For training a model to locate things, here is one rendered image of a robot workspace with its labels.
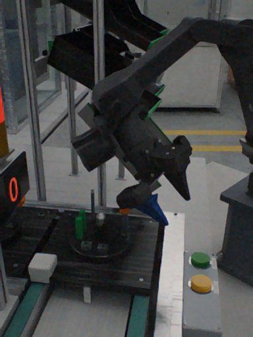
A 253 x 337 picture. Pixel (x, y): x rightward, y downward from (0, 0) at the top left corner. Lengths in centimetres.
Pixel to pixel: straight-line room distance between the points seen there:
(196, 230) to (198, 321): 43
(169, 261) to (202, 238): 27
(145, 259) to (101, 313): 14
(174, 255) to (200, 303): 14
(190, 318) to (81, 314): 21
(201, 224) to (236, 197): 27
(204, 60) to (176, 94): 51
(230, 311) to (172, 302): 19
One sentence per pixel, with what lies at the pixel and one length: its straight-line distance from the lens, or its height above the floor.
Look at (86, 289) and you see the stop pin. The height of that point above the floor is 96.
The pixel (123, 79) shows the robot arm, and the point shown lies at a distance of 64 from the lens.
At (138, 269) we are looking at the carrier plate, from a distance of 79.
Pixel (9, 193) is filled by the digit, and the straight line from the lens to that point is 60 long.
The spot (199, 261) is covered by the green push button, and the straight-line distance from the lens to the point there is 82.
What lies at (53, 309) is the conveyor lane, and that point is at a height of 92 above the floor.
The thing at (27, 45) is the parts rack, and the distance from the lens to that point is 94.
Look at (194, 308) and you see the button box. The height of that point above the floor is 96.
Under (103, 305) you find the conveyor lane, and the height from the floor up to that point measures 92.
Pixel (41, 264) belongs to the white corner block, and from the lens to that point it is 79.
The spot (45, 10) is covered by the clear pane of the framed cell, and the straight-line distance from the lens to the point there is 220.
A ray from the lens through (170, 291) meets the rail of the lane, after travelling 78.
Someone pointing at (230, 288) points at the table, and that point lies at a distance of 95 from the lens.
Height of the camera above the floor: 149
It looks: 26 degrees down
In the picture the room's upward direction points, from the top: 1 degrees clockwise
